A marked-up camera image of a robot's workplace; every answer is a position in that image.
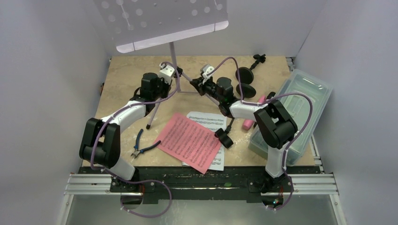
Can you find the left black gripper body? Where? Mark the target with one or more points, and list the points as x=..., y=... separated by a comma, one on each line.
x=162, y=88

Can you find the pink toy microphone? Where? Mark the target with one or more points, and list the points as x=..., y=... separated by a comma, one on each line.
x=247, y=124

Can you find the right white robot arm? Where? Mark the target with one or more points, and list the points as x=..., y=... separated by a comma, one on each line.
x=277, y=127

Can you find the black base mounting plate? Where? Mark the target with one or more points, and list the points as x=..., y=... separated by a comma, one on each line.
x=235, y=183

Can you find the aluminium rail frame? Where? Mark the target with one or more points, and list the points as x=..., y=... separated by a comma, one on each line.
x=315, y=200

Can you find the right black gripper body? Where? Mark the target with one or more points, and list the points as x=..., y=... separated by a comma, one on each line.
x=199, y=83

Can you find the black microphone stand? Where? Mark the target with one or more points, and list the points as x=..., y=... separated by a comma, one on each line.
x=246, y=74
x=247, y=91

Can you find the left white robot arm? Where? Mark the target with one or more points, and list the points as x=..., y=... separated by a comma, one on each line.
x=101, y=142

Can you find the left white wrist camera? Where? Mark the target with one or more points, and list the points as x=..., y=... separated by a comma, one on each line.
x=166, y=72

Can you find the black microphone stand near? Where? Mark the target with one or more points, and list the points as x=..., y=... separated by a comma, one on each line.
x=247, y=91

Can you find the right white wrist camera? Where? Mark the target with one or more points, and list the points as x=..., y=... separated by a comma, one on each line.
x=206, y=72

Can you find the clear plastic storage box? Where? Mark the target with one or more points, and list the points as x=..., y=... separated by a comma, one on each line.
x=298, y=107

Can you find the black microphone stand far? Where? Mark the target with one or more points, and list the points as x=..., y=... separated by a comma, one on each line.
x=246, y=74

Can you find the white sheet music page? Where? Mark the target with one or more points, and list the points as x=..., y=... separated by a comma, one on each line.
x=212, y=122

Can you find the pink sheet music page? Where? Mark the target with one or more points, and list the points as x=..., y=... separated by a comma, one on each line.
x=189, y=142

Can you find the lilac music stand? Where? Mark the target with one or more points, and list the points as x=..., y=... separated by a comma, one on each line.
x=139, y=24

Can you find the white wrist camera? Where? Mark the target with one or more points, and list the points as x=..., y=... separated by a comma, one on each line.
x=206, y=72
x=166, y=72

